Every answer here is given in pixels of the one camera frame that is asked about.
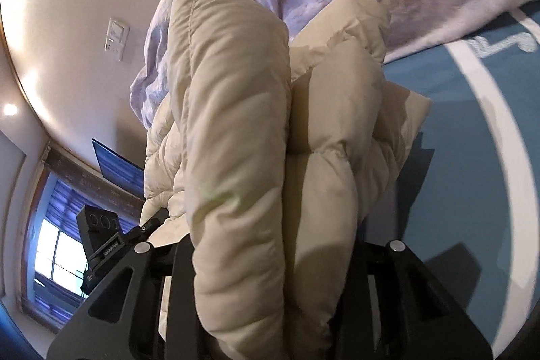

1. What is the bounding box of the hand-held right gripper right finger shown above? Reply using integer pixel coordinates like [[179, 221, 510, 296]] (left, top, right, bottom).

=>
[[333, 225, 494, 360]]

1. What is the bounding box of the beige puffer jacket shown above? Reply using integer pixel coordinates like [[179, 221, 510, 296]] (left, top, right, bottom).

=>
[[139, 0, 434, 360]]

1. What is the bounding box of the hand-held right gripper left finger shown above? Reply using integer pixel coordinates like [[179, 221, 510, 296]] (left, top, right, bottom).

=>
[[46, 241, 203, 360]]

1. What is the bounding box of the window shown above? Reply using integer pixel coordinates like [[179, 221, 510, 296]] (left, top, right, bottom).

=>
[[23, 174, 91, 329]]

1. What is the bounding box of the blue white-striped bed sheet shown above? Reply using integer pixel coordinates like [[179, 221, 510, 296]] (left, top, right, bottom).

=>
[[358, 0, 540, 348]]

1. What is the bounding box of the wooden curtain valance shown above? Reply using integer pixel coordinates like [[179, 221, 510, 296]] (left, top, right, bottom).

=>
[[42, 147, 146, 217]]

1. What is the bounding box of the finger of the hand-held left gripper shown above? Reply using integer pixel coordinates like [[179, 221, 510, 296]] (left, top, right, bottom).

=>
[[120, 209, 166, 248]]

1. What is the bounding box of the white wall switch panel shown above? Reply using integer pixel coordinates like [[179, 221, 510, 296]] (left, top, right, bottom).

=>
[[103, 17, 131, 62]]

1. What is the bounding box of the wall-mounted flat screen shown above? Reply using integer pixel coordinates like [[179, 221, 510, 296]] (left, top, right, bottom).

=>
[[92, 138, 146, 199]]

